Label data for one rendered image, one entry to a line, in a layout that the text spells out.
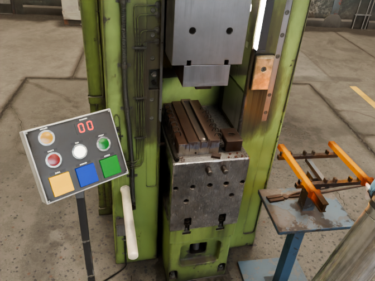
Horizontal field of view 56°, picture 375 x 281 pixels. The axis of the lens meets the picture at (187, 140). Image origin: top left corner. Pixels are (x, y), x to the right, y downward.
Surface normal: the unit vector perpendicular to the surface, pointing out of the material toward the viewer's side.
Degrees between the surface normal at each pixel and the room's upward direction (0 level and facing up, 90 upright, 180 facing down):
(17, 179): 0
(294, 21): 90
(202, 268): 90
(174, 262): 90
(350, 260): 65
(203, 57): 90
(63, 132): 60
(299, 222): 0
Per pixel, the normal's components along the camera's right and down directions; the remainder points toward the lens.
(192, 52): 0.22, 0.54
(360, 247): -0.72, -0.13
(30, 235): 0.07, -0.84
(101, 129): 0.56, -0.01
